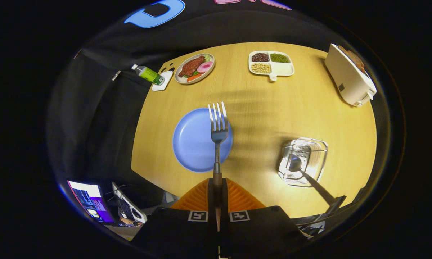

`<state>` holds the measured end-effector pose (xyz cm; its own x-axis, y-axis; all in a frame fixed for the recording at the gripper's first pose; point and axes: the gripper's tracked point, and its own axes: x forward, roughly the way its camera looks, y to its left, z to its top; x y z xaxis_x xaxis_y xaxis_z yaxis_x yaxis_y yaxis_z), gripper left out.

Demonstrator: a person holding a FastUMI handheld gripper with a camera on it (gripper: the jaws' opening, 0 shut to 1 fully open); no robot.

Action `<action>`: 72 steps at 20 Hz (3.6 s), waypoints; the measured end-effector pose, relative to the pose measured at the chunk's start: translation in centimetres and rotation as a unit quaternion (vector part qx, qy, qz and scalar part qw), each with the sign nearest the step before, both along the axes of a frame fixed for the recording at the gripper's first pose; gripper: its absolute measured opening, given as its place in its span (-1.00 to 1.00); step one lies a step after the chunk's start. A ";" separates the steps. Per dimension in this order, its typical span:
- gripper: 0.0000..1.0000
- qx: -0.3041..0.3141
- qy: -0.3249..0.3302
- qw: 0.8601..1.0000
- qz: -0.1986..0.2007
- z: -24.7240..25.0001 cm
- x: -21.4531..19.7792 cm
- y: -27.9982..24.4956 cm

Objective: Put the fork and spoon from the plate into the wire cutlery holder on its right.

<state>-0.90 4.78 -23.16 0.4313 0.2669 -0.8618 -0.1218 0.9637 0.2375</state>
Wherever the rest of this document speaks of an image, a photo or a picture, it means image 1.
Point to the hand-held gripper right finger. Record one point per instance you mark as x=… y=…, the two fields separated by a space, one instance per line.
x=225 y=201

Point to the white square coaster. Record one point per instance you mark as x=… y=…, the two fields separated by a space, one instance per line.
x=166 y=81

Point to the green drink bottle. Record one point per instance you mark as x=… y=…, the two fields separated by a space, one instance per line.
x=147 y=73

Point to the blue round plate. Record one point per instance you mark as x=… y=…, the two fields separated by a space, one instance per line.
x=190 y=140

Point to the white plate with meat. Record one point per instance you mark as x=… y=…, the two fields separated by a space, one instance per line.
x=192 y=66

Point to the computer monitor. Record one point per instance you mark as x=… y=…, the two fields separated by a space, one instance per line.
x=91 y=201

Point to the metal spoon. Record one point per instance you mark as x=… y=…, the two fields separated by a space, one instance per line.
x=295 y=163

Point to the white toaster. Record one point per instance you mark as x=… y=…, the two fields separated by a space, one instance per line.
x=347 y=77

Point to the silver metal clip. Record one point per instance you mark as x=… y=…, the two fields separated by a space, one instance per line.
x=116 y=75

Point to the brown toast slice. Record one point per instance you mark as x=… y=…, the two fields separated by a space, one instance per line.
x=342 y=49
x=356 y=59

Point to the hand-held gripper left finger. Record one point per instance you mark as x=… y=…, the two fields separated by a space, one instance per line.
x=210 y=201

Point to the white divided dish with beans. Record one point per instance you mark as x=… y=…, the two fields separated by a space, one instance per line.
x=284 y=69

